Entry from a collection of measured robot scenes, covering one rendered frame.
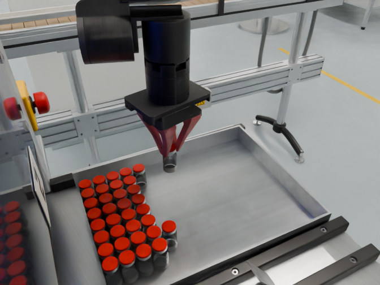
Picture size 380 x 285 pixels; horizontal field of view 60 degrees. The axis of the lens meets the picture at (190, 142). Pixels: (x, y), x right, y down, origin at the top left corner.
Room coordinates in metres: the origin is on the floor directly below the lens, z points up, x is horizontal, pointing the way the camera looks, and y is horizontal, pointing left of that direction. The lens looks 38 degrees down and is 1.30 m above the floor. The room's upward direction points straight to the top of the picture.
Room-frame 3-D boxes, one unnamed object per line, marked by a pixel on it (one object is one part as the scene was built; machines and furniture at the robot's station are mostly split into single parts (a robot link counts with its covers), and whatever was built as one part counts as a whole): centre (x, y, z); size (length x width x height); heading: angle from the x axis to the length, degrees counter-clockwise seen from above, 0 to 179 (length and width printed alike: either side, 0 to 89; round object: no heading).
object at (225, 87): (1.44, -0.03, 0.49); 1.60 x 0.08 x 0.12; 116
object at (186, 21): (0.38, 0.03, 1.16); 0.07 x 0.06 x 0.07; 101
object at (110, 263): (0.30, 0.14, 0.90); 0.18 x 0.02 x 0.05; 26
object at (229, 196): (0.37, -0.01, 0.90); 0.34 x 0.26 x 0.04; 115
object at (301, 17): (1.71, -0.57, 0.46); 0.09 x 0.09 x 0.77; 26
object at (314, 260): (0.25, -0.14, 0.91); 0.14 x 0.03 x 0.06; 116
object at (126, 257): (0.31, 0.11, 0.90); 0.18 x 0.02 x 0.05; 25
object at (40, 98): (0.51, 0.28, 0.99); 0.04 x 0.04 x 0.04; 26
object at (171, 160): (0.39, 0.03, 0.97); 0.02 x 0.02 x 0.04
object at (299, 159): (1.71, -0.57, 0.07); 0.50 x 0.08 x 0.14; 26
